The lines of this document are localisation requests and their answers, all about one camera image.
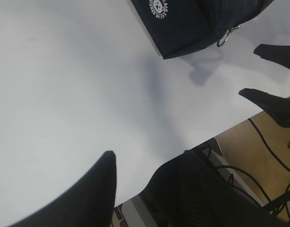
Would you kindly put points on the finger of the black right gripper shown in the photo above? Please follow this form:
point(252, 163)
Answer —
point(279, 54)
point(276, 107)

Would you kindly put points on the navy blue lunch bag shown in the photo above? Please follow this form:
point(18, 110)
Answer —
point(182, 27)

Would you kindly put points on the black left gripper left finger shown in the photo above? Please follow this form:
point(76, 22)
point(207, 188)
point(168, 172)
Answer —
point(88, 203)

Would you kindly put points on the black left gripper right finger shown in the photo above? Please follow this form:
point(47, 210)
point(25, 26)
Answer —
point(188, 193)

